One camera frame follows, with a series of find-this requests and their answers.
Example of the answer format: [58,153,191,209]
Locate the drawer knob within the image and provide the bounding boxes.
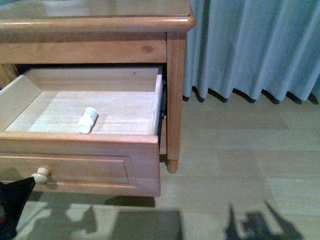
[31,166,51,185]

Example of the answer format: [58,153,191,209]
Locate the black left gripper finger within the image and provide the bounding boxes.
[0,177,36,240]

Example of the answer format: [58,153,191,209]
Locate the grey curtain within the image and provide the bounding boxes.
[183,0,320,101]

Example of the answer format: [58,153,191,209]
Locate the wooden drawer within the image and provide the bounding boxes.
[0,66,166,197]

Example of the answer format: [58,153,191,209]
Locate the wooden nightstand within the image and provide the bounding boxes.
[0,0,195,174]

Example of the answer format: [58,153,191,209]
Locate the white medicine bottle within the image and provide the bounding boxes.
[77,107,98,134]

